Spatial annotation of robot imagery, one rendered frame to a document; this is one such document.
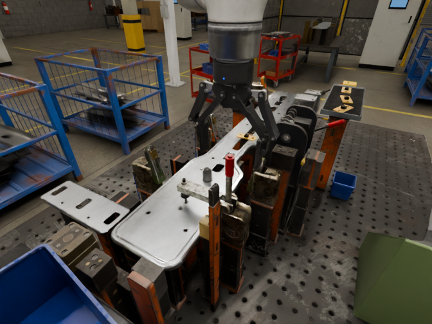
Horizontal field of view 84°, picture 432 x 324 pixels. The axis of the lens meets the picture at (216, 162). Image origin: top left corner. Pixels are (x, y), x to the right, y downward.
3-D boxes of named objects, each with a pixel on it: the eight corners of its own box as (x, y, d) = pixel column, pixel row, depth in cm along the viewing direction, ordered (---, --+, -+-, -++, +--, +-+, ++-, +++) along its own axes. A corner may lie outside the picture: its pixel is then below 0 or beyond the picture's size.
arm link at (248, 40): (223, 18, 45) (222, 53, 49) (197, 22, 39) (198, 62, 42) (270, 20, 42) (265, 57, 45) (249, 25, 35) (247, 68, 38)
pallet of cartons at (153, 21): (168, 31, 1299) (164, 0, 1223) (158, 32, 1240) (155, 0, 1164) (150, 29, 1344) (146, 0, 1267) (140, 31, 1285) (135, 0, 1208)
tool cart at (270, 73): (274, 77, 546) (281, 29, 491) (293, 81, 521) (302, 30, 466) (254, 85, 496) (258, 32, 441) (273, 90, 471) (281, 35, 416)
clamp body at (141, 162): (155, 216, 108) (141, 151, 88) (176, 227, 103) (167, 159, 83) (141, 231, 101) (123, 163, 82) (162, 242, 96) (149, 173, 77)
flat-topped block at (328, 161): (312, 176, 132) (335, 96, 106) (328, 180, 128) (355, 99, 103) (308, 186, 124) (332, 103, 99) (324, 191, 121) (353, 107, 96)
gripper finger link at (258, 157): (261, 134, 50) (265, 135, 50) (258, 162, 54) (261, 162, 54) (256, 140, 48) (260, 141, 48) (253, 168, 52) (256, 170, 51)
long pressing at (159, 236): (270, 90, 163) (271, 88, 162) (305, 96, 154) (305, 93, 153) (104, 237, 63) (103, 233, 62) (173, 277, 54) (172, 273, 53)
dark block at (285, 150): (262, 229, 102) (276, 143, 78) (278, 236, 99) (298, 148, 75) (258, 238, 98) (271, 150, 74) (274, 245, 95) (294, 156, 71)
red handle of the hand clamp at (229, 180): (227, 198, 66) (229, 150, 57) (234, 201, 65) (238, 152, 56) (220, 208, 63) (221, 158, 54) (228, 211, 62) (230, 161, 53)
